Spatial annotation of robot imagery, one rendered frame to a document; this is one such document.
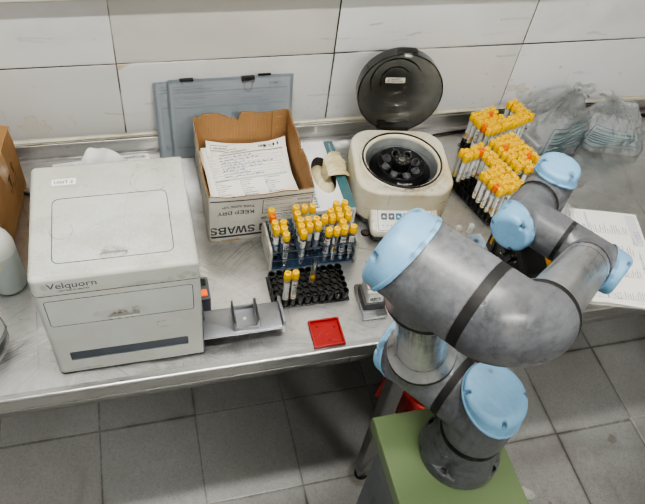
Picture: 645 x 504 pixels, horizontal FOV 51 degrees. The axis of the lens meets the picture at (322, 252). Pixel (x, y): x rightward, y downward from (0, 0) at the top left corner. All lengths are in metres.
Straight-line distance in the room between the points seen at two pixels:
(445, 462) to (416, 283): 0.58
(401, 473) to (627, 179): 1.14
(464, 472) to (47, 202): 0.88
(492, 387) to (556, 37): 1.11
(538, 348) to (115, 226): 0.76
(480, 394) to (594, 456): 1.45
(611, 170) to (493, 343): 1.36
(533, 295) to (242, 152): 1.08
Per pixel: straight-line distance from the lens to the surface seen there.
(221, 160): 1.70
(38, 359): 1.46
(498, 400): 1.15
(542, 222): 1.14
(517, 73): 2.00
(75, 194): 1.31
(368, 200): 1.61
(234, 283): 1.52
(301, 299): 1.47
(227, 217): 1.54
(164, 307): 1.27
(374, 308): 1.49
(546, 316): 0.78
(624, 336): 2.90
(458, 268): 0.76
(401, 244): 0.77
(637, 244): 1.88
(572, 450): 2.54
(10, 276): 1.52
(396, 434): 1.33
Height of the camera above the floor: 2.09
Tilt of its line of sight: 50 degrees down
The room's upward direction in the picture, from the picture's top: 9 degrees clockwise
